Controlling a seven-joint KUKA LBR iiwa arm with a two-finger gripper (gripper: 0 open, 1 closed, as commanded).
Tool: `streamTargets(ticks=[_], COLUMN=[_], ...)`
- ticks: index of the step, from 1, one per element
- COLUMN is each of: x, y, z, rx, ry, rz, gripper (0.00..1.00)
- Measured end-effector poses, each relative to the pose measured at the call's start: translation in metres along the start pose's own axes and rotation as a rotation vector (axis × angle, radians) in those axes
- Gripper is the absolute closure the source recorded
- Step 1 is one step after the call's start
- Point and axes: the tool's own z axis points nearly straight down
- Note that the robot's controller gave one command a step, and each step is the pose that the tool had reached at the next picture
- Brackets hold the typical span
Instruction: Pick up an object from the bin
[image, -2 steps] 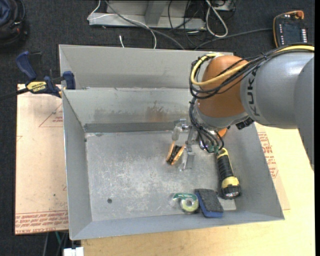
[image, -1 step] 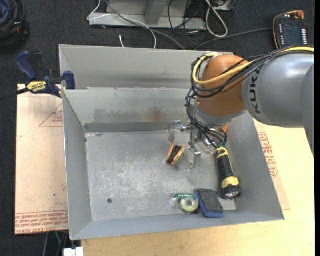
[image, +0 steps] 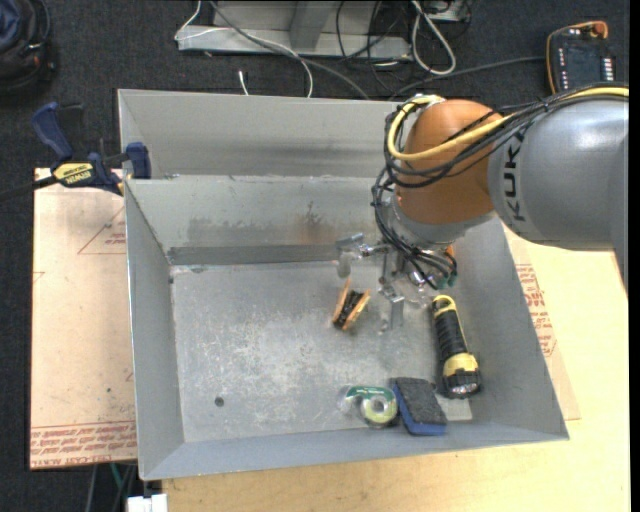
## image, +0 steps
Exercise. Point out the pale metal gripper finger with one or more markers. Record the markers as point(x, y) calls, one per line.
point(396, 311)
point(345, 261)

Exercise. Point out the yellow and black flashlight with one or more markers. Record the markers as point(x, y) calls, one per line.
point(454, 350)

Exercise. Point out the grey metal bin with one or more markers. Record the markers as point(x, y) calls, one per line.
point(280, 330)

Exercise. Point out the blue sponge with black top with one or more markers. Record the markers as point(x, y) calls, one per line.
point(419, 406)

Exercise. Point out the clear green tape dispenser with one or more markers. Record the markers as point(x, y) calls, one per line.
point(376, 407)

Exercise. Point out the brown cardboard board red print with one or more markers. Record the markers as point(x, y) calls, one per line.
point(80, 320)

